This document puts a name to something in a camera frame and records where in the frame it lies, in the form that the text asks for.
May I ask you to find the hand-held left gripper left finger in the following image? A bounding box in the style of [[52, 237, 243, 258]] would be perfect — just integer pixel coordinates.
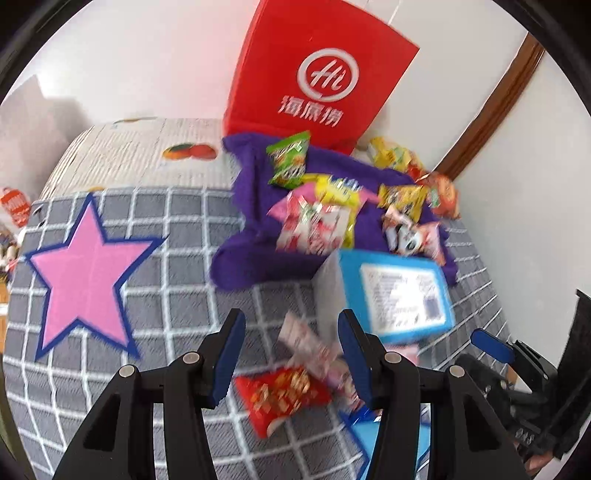
[[51, 308, 247, 480]]

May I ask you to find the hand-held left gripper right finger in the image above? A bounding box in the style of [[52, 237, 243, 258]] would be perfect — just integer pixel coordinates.
[[337, 309, 532, 480]]

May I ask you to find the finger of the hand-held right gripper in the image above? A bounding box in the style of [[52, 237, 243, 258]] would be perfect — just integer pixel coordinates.
[[455, 353, 511, 407], [471, 329, 515, 365]]

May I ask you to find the plain pink snack packet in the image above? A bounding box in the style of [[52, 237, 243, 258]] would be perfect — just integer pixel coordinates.
[[383, 344, 419, 365]]

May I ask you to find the small blue snack packet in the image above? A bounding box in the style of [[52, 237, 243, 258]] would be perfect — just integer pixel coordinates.
[[344, 408, 384, 425]]

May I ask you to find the white pink striped snack packet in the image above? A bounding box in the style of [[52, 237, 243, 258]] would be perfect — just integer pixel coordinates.
[[279, 311, 365, 402]]

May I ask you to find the red snack packet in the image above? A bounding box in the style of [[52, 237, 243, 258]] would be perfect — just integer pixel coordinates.
[[235, 367, 333, 439]]

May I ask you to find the blue tissue pack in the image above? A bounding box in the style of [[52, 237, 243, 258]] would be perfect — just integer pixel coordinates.
[[313, 249, 455, 344]]

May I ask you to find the purple fabric tray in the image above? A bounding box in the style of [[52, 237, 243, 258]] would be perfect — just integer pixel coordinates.
[[210, 133, 460, 291]]

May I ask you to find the panda print snack packet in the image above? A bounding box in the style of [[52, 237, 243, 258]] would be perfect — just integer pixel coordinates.
[[382, 217, 441, 257]]

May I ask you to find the small yellow snack packet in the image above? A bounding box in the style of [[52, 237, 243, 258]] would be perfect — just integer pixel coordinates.
[[379, 184, 428, 222]]

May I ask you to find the green snack packet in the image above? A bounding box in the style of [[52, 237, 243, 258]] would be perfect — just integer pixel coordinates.
[[266, 130, 312, 190]]

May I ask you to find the blue star patch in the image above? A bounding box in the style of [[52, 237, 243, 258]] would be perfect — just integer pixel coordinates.
[[346, 411, 437, 480]]

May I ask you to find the grey checked bedsheet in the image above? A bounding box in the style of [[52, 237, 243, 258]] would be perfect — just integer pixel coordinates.
[[0, 185, 522, 480]]

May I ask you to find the orange chips bag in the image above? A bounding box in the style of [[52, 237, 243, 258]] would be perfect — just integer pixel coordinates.
[[418, 172, 461, 220]]

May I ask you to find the pink star patch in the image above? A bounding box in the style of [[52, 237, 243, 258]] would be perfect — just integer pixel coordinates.
[[25, 193, 169, 363]]

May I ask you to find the yellow chips bag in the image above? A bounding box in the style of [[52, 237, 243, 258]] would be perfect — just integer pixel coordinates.
[[369, 137, 423, 174]]

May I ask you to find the pile of small cosmetics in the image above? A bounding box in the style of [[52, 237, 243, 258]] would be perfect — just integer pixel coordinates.
[[0, 222, 28, 296]]

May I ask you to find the red paper bag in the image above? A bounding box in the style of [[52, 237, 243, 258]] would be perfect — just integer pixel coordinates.
[[222, 0, 421, 158]]

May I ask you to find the white plastic shopping bag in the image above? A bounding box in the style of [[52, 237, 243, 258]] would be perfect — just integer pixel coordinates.
[[0, 74, 84, 227]]

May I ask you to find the brown wooden door frame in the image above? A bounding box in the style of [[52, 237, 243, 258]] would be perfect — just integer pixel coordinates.
[[434, 34, 548, 181]]

